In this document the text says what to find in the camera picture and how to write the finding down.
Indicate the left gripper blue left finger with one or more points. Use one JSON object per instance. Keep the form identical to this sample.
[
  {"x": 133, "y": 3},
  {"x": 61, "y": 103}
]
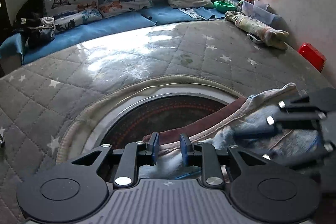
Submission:
[{"x": 152, "y": 149}]

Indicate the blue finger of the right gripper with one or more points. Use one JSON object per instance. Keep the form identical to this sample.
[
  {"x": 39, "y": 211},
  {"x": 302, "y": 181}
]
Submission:
[{"x": 257, "y": 132}]

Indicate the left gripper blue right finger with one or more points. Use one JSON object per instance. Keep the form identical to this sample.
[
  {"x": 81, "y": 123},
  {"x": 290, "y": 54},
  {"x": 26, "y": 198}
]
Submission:
[{"x": 187, "y": 150}]

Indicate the round black induction cooktop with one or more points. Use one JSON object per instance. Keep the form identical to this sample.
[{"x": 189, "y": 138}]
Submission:
[{"x": 158, "y": 114}]

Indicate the red plastic box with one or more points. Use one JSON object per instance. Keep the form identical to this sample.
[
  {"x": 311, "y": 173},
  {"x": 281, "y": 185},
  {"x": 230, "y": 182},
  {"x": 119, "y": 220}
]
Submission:
[{"x": 314, "y": 56}]

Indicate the folded yellow floral blanket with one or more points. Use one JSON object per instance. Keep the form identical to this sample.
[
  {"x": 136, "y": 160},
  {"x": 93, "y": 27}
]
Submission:
[{"x": 268, "y": 35}]

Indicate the clear plastic storage box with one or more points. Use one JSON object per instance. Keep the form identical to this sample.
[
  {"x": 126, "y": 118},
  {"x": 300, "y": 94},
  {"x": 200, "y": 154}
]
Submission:
[{"x": 259, "y": 13}]

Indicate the grey quilted star table cover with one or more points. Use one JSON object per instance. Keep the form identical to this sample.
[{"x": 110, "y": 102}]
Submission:
[{"x": 40, "y": 100}]

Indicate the green plastic bowl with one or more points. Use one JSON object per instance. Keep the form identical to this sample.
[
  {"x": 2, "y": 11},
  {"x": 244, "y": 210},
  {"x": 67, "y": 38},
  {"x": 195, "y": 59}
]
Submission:
[{"x": 223, "y": 7}]

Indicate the long butterfly print cushion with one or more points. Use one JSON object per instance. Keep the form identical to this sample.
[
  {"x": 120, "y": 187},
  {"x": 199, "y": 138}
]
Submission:
[{"x": 69, "y": 14}]

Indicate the blue sofa bench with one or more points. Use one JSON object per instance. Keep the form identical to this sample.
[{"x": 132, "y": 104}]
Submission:
[{"x": 14, "y": 54}]

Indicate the black bag on sofa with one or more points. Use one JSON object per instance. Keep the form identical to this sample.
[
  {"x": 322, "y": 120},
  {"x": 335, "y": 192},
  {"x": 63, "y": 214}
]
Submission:
[{"x": 36, "y": 28}]

